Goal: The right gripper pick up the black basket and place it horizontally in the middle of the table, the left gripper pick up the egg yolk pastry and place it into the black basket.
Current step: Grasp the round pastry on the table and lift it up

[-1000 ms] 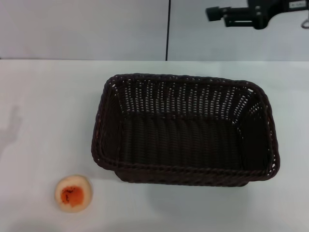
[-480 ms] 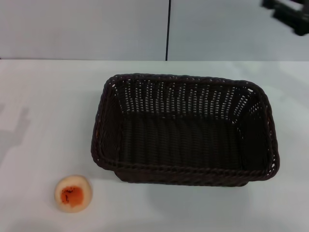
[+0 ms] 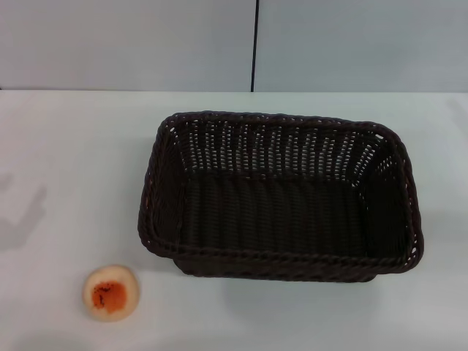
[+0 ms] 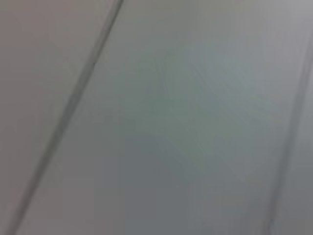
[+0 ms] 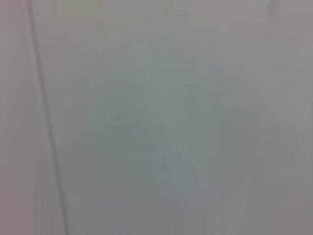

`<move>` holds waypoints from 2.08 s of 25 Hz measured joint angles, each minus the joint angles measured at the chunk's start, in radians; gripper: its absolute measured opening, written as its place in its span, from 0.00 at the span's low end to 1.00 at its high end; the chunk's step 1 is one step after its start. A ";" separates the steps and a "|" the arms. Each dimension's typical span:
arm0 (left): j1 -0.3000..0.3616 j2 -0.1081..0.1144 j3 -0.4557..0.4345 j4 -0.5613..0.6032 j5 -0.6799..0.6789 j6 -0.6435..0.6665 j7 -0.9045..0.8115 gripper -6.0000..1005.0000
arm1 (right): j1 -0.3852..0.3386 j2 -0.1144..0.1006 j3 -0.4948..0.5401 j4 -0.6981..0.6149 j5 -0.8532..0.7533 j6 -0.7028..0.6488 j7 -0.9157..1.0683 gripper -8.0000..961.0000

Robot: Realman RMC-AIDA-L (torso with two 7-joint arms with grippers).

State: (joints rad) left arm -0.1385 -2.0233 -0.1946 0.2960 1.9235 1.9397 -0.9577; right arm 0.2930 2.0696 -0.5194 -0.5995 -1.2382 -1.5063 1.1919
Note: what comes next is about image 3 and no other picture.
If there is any dark brown woven rectangular basket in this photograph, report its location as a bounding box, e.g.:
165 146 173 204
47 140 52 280
137 110 426 284

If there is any round bread with orange centre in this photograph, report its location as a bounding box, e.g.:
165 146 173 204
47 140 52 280
82 263 140 323

